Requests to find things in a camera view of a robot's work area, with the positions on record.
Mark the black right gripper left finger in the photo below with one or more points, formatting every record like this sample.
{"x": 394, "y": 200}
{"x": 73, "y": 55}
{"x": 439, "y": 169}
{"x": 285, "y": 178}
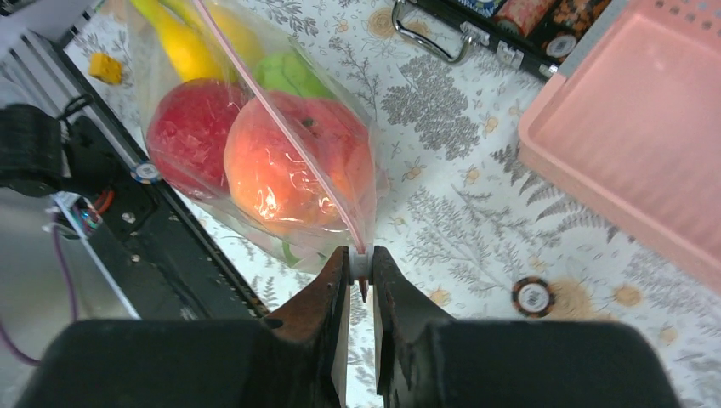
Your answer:
{"x": 294, "y": 357}

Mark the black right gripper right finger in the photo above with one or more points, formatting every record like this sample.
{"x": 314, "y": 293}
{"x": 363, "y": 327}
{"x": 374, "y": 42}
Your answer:
{"x": 427, "y": 358}

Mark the orange peach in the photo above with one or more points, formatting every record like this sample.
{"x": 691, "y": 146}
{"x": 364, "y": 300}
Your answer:
{"x": 269, "y": 180}

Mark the clear pink-dotted zip bag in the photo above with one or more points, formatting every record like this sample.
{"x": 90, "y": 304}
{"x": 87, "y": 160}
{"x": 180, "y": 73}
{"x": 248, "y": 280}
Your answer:
{"x": 301, "y": 248}

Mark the red apple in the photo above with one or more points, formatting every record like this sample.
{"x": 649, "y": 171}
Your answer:
{"x": 188, "y": 132}

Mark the green striped watermelon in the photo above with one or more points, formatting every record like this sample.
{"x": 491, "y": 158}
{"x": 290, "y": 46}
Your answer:
{"x": 290, "y": 73}

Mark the pink plastic basket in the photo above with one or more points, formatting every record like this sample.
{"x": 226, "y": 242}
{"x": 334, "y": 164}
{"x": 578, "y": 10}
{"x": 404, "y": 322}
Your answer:
{"x": 629, "y": 125}

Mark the black poker chip case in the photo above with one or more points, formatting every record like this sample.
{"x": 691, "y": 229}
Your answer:
{"x": 542, "y": 38}

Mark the small yellow cube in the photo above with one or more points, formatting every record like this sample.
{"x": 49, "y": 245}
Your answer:
{"x": 106, "y": 69}

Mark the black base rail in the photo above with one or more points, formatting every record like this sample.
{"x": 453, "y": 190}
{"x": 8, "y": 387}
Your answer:
{"x": 165, "y": 263}

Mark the poker chip on rail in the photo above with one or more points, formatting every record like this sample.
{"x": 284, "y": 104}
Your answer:
{"x": 145, "y": 172}

